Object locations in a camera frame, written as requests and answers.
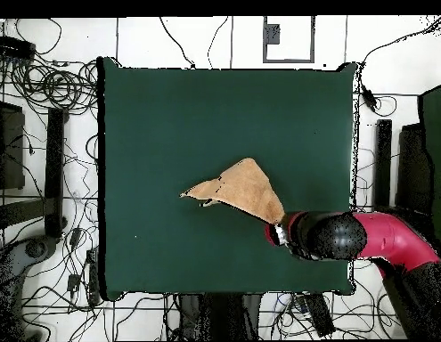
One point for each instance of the black box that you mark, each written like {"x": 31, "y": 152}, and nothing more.
{"x": 414, "y": 167}
{"x": 9, "y": 149}

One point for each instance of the black power adapter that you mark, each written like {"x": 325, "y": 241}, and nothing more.
{"x": 369, "y": 98}
{"x": 73, "y": 282}

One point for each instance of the grey tripod base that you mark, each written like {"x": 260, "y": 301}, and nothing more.
{"x": 34, "y": 249}

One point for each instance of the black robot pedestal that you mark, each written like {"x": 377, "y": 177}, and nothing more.
{"x": 220, "y": 317}

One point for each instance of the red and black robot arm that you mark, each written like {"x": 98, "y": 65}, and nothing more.
{"x": 394, "y": 238}

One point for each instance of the small grey box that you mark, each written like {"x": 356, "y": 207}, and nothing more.
{"x": 272, "y": 34}

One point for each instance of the black power strip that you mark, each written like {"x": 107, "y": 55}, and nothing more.
{"x": 319, "y": 313}
{"x": 11, "y": 48}

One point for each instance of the tan terry towel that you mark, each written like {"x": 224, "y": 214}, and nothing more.
{"x": 245, "y": 188}

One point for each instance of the dark green tablecloth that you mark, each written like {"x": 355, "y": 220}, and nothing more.
{"x": 152, "y": 142}

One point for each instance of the grey square floor frame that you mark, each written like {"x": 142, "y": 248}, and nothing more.
{"x": 264, "y": 53}

